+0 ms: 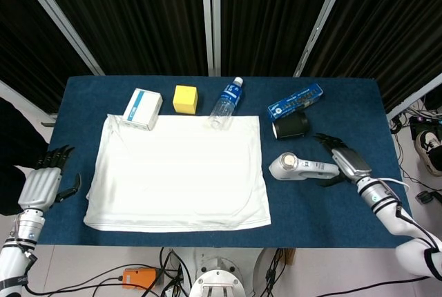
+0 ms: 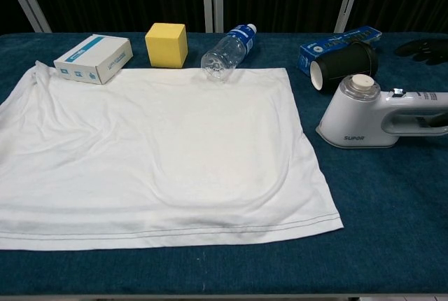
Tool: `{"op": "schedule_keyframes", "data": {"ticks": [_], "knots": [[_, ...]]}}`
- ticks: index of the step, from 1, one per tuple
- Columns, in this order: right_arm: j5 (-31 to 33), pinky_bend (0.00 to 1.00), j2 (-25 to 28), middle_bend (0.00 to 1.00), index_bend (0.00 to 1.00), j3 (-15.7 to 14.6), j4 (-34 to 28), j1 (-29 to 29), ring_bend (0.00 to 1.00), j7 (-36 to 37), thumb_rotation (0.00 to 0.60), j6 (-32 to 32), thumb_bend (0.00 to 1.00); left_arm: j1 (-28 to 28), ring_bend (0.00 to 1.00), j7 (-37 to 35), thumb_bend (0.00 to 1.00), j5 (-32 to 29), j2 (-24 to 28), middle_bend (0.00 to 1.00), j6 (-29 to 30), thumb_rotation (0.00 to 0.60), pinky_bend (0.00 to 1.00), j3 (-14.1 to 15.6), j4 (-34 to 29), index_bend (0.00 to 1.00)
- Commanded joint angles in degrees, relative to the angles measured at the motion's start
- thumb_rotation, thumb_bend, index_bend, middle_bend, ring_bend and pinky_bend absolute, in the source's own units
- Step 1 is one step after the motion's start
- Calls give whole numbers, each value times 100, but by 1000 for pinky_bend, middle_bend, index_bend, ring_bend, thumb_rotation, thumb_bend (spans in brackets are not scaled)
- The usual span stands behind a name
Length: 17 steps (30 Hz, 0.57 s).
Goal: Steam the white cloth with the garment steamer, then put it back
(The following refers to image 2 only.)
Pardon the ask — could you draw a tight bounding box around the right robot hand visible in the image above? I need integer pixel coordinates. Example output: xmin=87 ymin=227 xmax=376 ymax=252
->
xmin=395 ymin=38 xmax=448 ymax=130

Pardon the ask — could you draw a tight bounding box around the white handheld steam iron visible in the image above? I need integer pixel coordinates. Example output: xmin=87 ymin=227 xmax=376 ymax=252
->
xmin=316 ymin=73 xmax=448 ymax=149

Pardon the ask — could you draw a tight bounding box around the black cylindrical cup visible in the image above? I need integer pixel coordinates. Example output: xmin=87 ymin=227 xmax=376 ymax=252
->
xmin=309 ymin=41 xmax=379 ymax=95

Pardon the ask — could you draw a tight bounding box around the long blue cardboard box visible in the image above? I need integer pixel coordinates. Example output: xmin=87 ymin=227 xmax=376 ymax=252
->
xmin=297 ymin=26 xmax=383 ymax=77

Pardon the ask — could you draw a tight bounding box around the dark blue table mat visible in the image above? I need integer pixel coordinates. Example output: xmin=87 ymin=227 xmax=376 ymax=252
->
xmin=0 ymin=32 xmax=448 ymax=298

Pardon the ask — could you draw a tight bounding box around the clear plastic water bottle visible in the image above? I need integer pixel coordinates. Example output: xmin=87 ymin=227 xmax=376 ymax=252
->
xmin=200 ymin=23 xmax=258 ymax=83

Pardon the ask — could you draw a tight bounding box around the yellow foam cube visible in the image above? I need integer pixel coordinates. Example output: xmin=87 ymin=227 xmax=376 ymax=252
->
xmin=144 ymin=22 xmax=189 ymax=69

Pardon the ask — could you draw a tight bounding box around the white t-shirt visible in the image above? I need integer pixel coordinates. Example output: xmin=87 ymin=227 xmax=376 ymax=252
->
xmin=0 ymin=61 xmax=345 ymax=251

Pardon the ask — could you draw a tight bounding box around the white and blue carton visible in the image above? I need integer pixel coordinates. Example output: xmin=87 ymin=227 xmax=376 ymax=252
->
xmin=53 ymin=34 xmax=133 ymax=85

